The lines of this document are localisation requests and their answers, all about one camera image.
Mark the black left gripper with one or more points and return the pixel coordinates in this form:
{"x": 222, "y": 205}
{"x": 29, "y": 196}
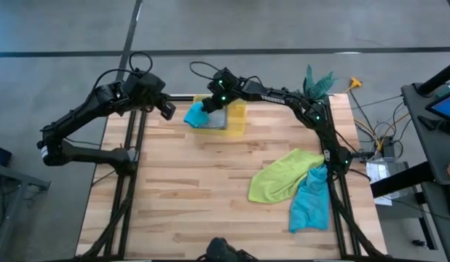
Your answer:
{"x": 145, "y": 89}

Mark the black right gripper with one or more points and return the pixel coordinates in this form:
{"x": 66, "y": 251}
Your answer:
{"x": 225, "y": 89}

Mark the teal microfiber towel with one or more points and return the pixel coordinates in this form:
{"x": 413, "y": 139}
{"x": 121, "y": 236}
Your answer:
{"x": 310, "y": 203}
{"x": 196, "y": 116}

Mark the yellow translucent plastic bin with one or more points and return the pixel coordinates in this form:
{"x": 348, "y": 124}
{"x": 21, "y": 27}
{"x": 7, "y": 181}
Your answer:
{"x": 236, "y": 120}

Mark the grey microfiber towel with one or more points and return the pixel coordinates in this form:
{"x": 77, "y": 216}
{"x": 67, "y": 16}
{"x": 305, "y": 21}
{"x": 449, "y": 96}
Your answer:
{"x": 217, "y": 122}

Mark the lime green microfiber towel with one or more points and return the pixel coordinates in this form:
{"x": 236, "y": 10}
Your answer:
{"x": 283, "y": 176}

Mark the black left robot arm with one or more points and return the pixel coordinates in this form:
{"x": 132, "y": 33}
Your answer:
{"x": 79, "y": 113}

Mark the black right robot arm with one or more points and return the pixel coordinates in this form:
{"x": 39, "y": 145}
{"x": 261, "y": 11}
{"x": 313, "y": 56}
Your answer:
{"x": 276, "y": 96}

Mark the snake plant in white pot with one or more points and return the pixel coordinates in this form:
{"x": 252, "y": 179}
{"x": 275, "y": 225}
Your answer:
{"x": 317, "y": 85}

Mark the dark side desk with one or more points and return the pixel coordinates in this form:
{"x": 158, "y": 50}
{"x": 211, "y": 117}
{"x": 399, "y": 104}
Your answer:
{"x": 14, "y": 182}

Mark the black power strip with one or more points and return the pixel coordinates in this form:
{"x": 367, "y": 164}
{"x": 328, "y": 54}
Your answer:
{"x": 387, "y": 147}

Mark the white plastic-wrapped papers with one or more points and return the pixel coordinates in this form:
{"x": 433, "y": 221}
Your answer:
{"x": 383, "y": 171}

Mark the grey side desk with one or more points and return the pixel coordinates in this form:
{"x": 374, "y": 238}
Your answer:
{"x": 414, "y": 109}

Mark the black desk foot beam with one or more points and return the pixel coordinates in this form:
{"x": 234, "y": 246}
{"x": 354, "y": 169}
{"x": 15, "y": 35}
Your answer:
{"x": 399, "y": 180}

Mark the black pole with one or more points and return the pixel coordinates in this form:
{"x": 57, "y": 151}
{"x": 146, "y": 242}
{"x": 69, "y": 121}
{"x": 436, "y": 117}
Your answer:
{"x": 438, "y": 78}

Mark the tablet with blue screen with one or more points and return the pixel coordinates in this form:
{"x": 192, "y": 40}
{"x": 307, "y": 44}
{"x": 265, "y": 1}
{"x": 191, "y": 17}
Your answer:
{"x": 445, "y": 107}

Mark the silver aluminium bracket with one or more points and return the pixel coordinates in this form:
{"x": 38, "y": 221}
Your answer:
{"x": 327, "y": 155}

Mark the black table-level camera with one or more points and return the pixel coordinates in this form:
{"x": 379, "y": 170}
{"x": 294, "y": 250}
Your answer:
{"x": 228, "y": 251}

